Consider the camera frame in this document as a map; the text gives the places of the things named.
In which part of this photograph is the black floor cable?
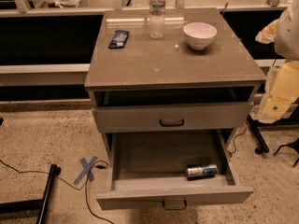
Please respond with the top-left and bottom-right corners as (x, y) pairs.
(0, 158), (115, 224)

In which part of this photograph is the black metal stand leg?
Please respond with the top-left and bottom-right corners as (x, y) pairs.
(0, 164), (61, 224)

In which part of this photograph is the open grey drawer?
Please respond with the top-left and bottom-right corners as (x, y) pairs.
(97, 130), (253, 210)

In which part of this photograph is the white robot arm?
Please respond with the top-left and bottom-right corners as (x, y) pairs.
(255, 0), (299, 123)

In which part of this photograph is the blue snack packet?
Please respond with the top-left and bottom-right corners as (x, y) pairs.
(108, 30), (130, 49)

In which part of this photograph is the blue tape cross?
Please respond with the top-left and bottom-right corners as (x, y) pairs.
(73, 156), (97, 185)

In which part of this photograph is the white bowl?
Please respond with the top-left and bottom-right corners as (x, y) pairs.
(183, 22), (218, 50)

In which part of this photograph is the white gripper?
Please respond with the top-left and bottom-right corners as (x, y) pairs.
(255, 20), (299, 123)

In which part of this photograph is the grey drawer cabinet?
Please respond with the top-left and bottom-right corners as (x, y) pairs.
(85, 8), (265, 148)

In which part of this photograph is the redbull can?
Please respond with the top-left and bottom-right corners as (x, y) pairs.
(185, 164), (218, 179)

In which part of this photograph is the clear plastic water bottle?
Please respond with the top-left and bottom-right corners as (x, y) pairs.
(149, 0), (165, 39)

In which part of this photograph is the closed grey drawer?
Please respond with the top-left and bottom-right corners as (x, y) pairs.
(93, 102), (253, 133)

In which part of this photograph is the black drawer handle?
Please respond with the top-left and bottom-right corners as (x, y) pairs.
(163, 201), (187, 211)
(159, 119), (185, 127)

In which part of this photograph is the black wheeled base leg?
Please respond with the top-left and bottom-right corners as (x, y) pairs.
(247, 116), (269, 155)

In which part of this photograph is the black drawer handle upper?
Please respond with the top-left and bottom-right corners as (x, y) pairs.
(159, 119), (185, 127)

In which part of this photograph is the black drawer handle lower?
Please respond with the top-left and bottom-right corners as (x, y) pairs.
(163, 201), (187, 211)

